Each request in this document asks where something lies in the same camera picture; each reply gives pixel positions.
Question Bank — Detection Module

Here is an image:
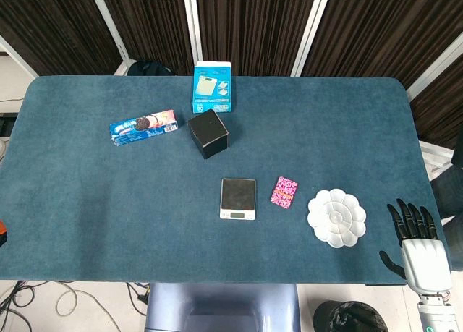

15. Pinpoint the blue scale packaging box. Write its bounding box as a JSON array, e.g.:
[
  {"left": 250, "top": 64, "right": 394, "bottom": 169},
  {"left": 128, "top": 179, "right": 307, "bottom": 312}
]
[{"left": 192, "top": 61, "right": 233, "bottom": 114}]

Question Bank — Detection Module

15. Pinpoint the blue table cloth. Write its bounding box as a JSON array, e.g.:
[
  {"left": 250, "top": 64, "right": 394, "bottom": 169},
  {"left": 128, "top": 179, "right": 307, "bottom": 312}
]
[{"left": 0, "top": 75, "right": 453, "bottom": 286}]

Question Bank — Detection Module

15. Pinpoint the pink patterned card pack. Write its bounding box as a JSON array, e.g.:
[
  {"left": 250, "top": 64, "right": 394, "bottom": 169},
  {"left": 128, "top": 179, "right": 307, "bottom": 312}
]
[{"left": 269, "top": 176, "right": 300, "bottom": 213}]

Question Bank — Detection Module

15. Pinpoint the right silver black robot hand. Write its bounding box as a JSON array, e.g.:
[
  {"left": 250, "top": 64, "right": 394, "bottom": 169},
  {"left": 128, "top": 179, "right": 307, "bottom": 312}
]
[{"left": 378, "top": 197, "right": 454, "bottom": 296}]

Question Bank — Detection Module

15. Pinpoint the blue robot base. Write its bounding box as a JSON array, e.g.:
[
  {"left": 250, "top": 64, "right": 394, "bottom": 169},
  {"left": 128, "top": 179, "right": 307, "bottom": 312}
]
[{"left": 144, "top": 283, "right": 301, "bottom": 332}]

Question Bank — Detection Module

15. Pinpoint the white flower paint palette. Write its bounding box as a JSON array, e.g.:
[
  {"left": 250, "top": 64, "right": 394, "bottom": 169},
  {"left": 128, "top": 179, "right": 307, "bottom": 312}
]
[{"left": 307, "top": 188, "right": 368, "bottom": 250}]

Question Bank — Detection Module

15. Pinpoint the blue cookie box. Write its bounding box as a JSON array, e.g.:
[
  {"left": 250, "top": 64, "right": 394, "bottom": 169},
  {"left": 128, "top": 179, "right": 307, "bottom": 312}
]
[{"left": 109, "top": 109, "right": 179, "bottom": 148}]

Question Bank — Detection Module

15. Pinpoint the white partition post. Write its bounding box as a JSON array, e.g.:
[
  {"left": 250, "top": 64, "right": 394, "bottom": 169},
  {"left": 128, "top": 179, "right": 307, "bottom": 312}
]
[
  {"left": 0, "top": 34, "right": 39, "bottom": 78},
  {"left": 290, "top": 0, "right": 334, "bottom": 77},
  {"left": 86, "top": 0, "right": 134, "bottom": 76},
  {"left": 182, "top": 0, "right": 203, "bottom": 75},
  {"left": 406, "top": 30, "right": 463, "bottom": 101}
]

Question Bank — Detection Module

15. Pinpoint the black floor cable bundle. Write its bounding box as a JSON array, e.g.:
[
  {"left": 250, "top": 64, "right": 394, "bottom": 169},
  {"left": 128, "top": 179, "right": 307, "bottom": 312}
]
[{"left": 0, "top": 280, "right": 50, "bottom": 332}]

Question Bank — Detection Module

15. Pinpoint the black cardboard cube box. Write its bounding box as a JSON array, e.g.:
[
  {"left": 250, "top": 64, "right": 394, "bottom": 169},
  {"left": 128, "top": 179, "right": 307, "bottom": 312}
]
[{"left": 186, "top": 108, "right": 229, "bottom": 160}]

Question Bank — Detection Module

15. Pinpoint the white floor cable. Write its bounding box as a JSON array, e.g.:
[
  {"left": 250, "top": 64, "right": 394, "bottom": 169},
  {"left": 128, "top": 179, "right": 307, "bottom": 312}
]
[{"left": 56, "top": 288, "right": 122, "bottom": 332}]

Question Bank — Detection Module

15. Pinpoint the small digital kitchen scale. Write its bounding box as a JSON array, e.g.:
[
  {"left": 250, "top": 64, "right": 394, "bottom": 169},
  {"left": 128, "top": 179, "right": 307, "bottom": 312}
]
[{"left": 218, "top": 177, "right": 257, "bottom": 221}]

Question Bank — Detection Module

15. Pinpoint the black trash bin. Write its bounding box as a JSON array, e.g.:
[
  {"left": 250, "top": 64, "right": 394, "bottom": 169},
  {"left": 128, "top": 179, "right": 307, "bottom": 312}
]
[{"left": 313, "top": 300, "right": 390, "bottom": 332}]

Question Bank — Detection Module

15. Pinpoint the black bag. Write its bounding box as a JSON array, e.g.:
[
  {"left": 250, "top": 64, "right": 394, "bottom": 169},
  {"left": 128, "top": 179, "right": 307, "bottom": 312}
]
[{"left": 127, "top": 59, "right": 175, "bottom": 77}]

